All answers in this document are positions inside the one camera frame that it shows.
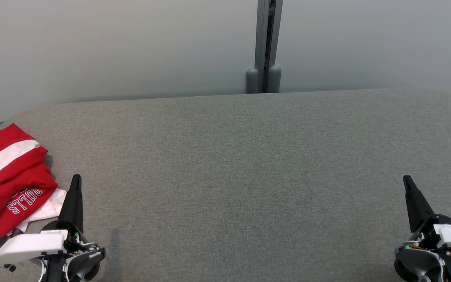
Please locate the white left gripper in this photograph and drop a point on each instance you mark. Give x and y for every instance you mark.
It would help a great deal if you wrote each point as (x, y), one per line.
(26, 244)

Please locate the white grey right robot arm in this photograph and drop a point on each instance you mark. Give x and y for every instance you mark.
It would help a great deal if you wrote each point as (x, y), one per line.
(417, 260)

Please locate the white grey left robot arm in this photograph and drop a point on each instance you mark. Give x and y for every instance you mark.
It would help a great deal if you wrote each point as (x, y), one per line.
(88, 261)

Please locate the grey cylindrical post bumper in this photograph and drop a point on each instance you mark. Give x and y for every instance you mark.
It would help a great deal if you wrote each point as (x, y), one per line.
(274, 79)
(252, 81)

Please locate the grey partition post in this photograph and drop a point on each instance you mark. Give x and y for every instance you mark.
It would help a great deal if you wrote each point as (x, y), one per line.
(262, 35)

